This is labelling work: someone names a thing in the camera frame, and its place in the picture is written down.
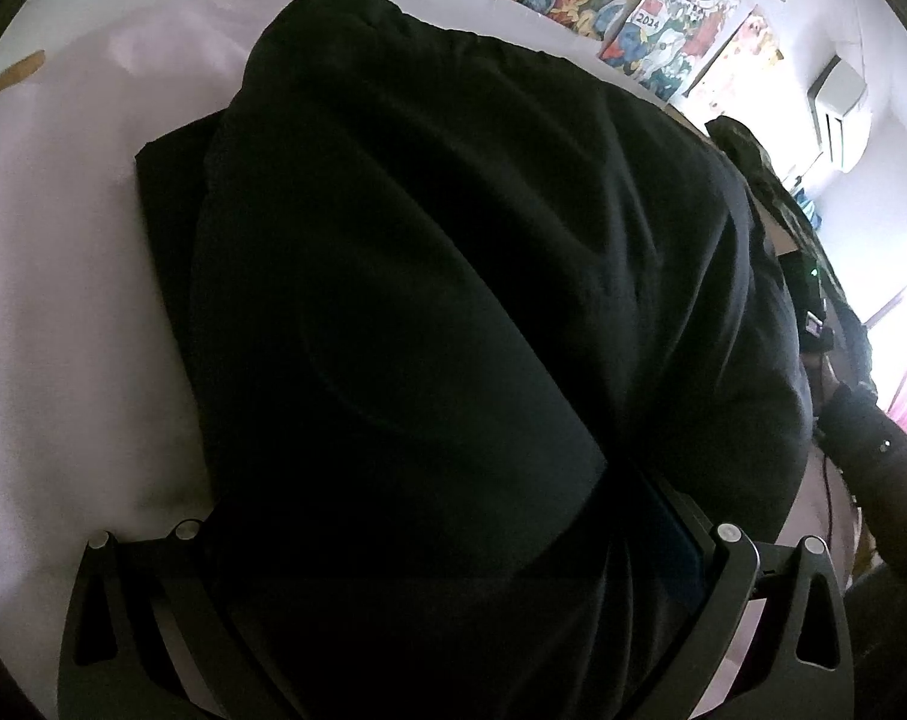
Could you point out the white air conditioner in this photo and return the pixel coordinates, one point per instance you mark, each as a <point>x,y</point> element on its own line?
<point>843,101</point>

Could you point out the person's right forearm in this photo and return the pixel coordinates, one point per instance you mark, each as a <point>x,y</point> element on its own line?
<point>873,465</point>

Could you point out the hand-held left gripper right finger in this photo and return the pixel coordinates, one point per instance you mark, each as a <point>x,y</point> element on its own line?
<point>682,547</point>

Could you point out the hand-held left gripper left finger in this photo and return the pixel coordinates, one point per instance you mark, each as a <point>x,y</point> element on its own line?
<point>142,577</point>

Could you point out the wooden bed frame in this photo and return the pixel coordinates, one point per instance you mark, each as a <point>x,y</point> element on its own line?
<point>10,86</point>

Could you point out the colourful crowded wall poster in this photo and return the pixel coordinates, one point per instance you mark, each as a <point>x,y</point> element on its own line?
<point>678,30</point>

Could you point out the dark green large garment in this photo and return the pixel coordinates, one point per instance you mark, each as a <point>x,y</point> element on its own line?
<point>461,277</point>

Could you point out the orange yellow wall poster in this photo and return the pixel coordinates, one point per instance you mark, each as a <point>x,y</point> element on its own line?
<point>746,45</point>

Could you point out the white bed sheet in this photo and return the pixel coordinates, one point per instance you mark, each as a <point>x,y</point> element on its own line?
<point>63,277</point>

